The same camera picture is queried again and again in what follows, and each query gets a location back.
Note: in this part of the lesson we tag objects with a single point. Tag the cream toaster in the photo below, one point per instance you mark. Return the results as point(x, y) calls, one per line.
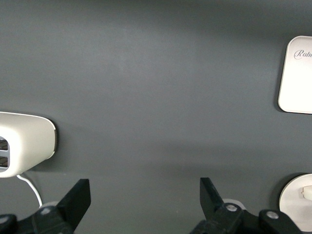
point(31, 143)

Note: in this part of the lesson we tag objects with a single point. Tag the round cream plate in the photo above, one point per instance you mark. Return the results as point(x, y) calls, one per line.
point(292, 204)

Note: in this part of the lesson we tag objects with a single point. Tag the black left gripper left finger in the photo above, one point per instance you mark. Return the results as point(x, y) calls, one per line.
point(76, 200)

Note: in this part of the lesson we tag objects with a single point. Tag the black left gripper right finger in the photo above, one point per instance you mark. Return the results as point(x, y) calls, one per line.
point(212, 197)

